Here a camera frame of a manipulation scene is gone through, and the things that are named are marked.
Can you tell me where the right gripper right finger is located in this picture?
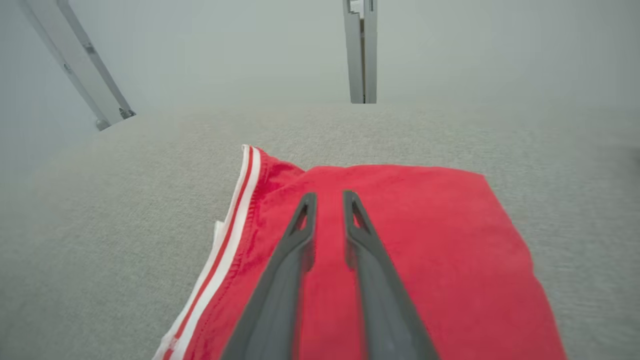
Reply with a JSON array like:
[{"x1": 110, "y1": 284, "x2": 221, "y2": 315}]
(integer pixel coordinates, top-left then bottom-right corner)
[{"x1": 342, "y1": 190, "x2": 441, "y2": 360}]

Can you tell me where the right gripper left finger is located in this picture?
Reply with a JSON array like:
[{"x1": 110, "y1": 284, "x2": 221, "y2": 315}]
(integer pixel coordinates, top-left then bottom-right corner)
[{"x1": 220, "y1": 192, "x2": 319, "y2": 360}]

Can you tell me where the red basketball jersey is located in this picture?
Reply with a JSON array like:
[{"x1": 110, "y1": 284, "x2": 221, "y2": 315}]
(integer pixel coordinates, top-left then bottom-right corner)
[{"x1": 152, "y1": 144, "x2": 568, "y2": 360}]

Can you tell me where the grey fabric sofa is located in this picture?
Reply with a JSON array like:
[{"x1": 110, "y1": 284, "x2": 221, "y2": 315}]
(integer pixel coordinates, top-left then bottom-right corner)
[{"x1": 0, "y1": 97, "x2": 640, "y2": 360}]

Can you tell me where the slanted grey metal beam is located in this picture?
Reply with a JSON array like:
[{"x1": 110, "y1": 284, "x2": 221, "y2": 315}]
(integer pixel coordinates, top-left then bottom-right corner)
[{"x1": 20, "y1": 0, "x2": 136, "y2": 132}]

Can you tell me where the grey metal post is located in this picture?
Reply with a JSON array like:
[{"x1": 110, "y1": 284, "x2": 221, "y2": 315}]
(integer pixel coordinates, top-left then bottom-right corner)
[{"x1": 342, "y1": 0, "x2": 378, "y2": 104}]

